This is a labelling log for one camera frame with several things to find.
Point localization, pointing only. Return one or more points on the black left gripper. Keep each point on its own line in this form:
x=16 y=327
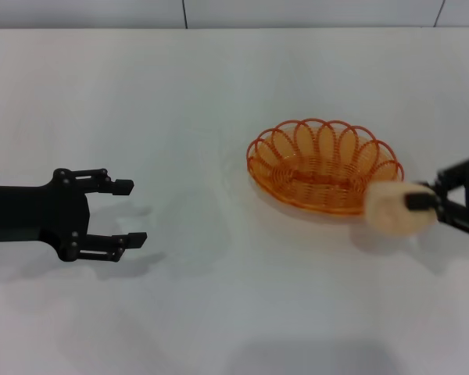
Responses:
x=31 y=213

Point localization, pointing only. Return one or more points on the pale round bread bun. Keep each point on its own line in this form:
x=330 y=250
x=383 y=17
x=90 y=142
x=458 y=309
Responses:
x=387 y=211

